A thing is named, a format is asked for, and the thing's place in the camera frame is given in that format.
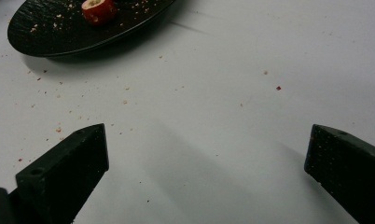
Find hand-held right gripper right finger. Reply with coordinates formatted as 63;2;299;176
304;124;375;224

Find black round textured plate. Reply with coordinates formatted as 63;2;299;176
7;0;177;58

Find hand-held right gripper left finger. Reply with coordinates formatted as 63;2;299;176
7;123;110;224

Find white board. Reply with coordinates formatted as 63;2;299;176
0;0;375;224

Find cored red hawthorn fruit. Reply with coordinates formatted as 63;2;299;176
80;0;118;26

